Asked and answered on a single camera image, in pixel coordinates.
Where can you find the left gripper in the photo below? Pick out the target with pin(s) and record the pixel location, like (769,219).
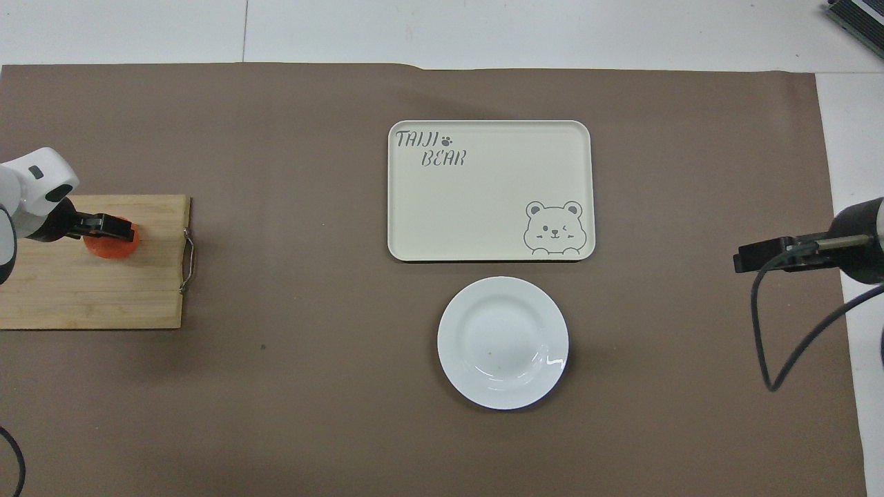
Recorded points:
(59,221)

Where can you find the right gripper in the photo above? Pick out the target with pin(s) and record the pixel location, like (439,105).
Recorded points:
(856,241)

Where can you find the orange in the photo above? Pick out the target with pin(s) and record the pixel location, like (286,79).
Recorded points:
(110,248)

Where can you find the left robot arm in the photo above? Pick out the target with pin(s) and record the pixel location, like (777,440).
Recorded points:
(31,179)

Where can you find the white round plate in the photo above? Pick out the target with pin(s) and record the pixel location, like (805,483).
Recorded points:
(503,338)

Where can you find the wooden cutting board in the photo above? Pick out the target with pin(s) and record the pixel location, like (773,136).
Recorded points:
(124,290)

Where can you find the dark grey ribbed device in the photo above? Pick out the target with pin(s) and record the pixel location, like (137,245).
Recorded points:
(860,15)

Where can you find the cream tray with bear print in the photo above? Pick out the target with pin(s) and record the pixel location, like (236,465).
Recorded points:
(483,207)

